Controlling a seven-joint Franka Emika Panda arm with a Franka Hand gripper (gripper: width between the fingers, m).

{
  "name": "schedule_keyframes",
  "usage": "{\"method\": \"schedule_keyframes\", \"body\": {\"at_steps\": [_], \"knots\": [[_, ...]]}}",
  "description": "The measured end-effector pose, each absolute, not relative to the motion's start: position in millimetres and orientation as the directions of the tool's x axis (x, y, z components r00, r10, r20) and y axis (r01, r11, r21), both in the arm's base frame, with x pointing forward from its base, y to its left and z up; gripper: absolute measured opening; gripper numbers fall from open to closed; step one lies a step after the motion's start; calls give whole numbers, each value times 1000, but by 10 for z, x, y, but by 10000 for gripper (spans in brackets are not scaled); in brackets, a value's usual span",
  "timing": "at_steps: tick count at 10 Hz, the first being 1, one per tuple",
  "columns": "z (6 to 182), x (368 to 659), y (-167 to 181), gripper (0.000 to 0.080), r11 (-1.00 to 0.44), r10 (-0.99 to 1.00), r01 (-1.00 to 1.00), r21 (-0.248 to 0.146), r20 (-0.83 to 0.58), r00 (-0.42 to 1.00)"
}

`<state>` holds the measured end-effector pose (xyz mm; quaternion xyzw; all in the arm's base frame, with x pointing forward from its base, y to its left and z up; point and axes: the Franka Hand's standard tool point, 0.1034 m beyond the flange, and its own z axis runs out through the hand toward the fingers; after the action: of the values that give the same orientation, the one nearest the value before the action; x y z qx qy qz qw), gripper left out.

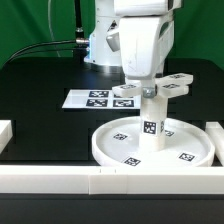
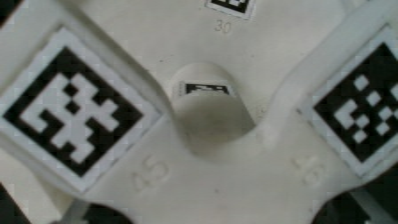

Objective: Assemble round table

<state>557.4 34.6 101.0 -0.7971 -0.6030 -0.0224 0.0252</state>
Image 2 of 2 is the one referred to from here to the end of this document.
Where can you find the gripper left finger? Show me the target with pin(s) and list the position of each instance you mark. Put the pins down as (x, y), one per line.
(89, 213)

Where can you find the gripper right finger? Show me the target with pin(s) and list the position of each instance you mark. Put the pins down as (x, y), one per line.
(352, 208)

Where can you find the white cross-shaped table base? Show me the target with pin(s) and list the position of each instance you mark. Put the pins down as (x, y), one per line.
(91, 131)

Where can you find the white cylindrical table leg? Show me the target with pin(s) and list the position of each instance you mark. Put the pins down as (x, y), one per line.
(208, 107)

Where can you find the white round table top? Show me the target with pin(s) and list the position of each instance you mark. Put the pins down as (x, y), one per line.
(176, 32)

